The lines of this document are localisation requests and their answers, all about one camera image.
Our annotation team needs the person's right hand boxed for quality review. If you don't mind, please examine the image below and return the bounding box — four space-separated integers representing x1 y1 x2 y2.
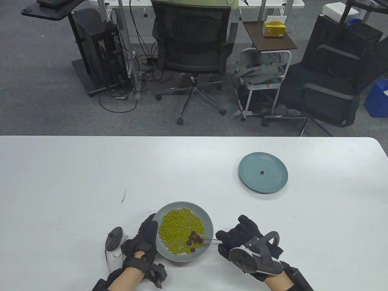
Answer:
215 215 292 282

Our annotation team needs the person's left hand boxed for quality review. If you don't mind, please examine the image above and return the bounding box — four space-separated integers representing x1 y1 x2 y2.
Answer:
121 213 159 273

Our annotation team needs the grey plate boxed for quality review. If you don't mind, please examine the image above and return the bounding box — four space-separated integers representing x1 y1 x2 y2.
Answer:
152 202 214 263

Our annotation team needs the teal plate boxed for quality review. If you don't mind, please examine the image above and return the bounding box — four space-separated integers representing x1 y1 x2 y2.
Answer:
238 152 288 194

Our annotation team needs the person's right forearm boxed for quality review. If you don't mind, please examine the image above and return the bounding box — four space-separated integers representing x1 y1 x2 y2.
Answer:
264 271 296 291

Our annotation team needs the person's left forearm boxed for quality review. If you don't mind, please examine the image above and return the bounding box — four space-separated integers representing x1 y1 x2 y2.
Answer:
108 267 146 291

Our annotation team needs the grey white handheld controller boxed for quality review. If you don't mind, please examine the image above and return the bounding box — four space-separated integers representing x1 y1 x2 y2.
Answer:
105 227 129 273
229 231 283 276

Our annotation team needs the pile of green beans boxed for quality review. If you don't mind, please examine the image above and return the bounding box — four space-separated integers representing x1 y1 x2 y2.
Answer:
158 208 205 254

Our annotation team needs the white metal cart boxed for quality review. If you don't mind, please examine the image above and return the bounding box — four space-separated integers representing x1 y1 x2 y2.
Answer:
235 48 293 122

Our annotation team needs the black lounge chair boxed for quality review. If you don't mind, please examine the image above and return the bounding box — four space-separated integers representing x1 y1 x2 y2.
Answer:
261 38 388 137

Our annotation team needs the grey jacket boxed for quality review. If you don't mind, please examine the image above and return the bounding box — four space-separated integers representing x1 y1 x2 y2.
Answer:
232 50 288 85

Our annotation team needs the black mesh office chair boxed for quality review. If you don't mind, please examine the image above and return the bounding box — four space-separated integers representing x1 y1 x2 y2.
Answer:
151 0 238 125

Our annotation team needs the blue bin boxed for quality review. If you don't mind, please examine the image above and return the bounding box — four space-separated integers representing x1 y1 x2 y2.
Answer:
364 78 388 119

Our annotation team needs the brown side table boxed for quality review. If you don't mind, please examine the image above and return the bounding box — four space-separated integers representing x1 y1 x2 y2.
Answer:
242 21 298 51

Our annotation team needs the black computer tower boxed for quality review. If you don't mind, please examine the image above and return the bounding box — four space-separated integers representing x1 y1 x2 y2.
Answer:
71 8 131 90

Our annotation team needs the yellow tissue box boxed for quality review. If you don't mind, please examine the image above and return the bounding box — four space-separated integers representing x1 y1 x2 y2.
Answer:
262 15 287 38

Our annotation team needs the white office desk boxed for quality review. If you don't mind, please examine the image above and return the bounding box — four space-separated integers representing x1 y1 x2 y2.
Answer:
97 0 305 93

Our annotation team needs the white box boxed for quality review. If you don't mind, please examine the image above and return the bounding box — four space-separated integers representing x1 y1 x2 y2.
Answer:
322 2 359 19

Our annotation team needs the black side desk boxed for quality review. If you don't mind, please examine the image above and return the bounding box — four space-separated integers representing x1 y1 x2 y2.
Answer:
21 0 134 97

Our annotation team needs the black keyboard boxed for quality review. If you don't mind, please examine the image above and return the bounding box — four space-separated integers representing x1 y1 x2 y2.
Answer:
36 0 72 8

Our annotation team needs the black wrist camera rig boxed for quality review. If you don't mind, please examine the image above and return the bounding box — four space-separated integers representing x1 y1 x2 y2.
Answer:
282 262 314 291
92 262 168 291

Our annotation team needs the bundle of black cables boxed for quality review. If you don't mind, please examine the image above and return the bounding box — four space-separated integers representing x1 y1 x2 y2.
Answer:
99 0 170 113

